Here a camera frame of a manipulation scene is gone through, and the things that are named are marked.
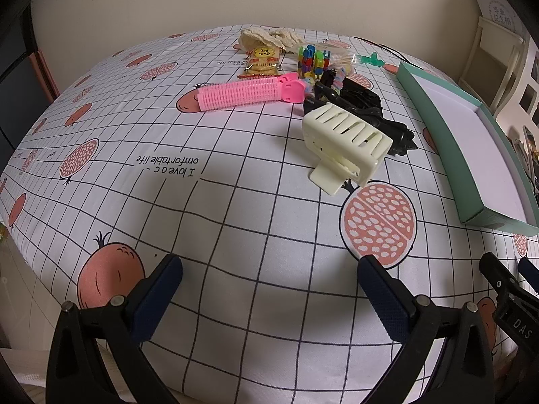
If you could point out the dark cabinet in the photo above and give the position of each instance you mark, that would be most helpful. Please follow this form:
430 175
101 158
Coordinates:
17 50

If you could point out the teal plastic clip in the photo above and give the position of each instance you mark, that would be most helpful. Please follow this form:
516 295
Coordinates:
371 59

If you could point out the green cardboard box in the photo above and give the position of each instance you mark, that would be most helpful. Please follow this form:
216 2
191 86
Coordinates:
463 126

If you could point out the round print white card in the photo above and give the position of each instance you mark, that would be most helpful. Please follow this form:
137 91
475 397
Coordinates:
497 4

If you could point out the black hair claw clip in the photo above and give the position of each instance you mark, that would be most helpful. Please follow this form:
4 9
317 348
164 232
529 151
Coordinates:
362 96

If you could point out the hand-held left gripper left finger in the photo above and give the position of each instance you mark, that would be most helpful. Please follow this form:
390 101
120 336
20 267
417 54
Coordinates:
158 298

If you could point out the yellow red snack packet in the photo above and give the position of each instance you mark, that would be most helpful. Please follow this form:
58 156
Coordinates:
261 61

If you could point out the pink hair roller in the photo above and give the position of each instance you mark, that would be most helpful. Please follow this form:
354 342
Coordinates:
240 92

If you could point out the white shelf rack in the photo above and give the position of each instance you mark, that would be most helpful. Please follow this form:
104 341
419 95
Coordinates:
484 42

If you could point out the fruit print grid bedsheet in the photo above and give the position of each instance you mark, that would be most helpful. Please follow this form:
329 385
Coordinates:
252 219

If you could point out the cotton swab bag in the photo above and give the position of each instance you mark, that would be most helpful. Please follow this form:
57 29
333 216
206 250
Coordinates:
339 57

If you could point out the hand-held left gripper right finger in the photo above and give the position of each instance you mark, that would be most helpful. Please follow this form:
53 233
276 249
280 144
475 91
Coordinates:
383 298

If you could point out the bunch of colourful mini clips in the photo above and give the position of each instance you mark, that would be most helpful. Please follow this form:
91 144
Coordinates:
309 61

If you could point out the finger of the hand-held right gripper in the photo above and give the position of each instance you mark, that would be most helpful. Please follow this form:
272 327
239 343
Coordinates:
528 273
505 290

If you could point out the cream lace cloth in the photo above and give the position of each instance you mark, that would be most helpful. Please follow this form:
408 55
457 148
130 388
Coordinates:
257 38

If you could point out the cream hair claw clip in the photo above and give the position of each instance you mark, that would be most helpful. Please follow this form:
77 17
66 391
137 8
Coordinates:
345 134

